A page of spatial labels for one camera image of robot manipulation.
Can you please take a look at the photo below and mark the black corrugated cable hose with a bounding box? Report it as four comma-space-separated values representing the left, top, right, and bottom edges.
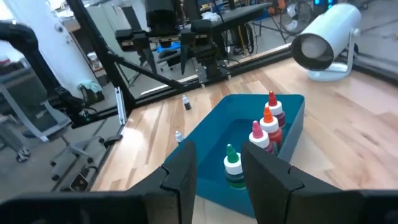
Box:
0, 21, 91, 124

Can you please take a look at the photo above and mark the pink food coloring bottle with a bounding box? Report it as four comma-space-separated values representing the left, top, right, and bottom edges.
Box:
248, 120, 275, 156

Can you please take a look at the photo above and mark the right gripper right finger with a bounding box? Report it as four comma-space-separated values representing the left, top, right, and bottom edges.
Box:
241, 141, 365, 224

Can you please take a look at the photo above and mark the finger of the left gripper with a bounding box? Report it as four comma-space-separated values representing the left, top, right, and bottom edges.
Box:
140, 40, 159, 76
180, 37, 196, 76

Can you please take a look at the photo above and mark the teal cloth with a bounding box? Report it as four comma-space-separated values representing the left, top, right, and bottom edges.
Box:
77, 79, 104, 95

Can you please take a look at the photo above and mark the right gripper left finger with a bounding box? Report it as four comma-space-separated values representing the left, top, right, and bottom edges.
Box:
128, 140, 198, 224

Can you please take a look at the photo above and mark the silver metal bracket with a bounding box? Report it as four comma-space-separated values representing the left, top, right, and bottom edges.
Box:
114, 86, 128, 126

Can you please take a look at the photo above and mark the round floor fan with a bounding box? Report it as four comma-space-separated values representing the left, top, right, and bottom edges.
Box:
279, 0, 315, 35

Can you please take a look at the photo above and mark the black food coloring bottle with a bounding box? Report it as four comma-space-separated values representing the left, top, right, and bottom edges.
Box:
181, 95, 193, 111

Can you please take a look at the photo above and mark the black aluminium table frame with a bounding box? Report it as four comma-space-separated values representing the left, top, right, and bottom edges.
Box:
66, 0, 294, 129

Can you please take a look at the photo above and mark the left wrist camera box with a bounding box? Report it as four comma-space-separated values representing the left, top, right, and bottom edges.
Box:
144, 0, 180, 34

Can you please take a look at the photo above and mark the black office chair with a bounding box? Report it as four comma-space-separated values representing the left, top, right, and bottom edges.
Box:
0, 83, 105, 182

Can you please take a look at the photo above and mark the orange food coloring bottle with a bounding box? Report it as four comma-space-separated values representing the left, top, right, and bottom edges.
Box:
259, 105, 284, 147

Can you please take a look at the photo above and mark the black background table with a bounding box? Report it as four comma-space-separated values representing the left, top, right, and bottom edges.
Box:
182, 2, 275, 55

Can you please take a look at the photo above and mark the blue plastic bin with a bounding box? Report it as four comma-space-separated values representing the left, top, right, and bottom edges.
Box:
162, 93, 306, 218

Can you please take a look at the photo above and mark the red food coloring bottle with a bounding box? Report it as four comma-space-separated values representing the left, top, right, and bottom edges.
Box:
264, 90, 287, 129

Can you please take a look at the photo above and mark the green food coloring bottle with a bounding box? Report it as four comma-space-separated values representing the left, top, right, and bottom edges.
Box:
223, 143, 247, 190

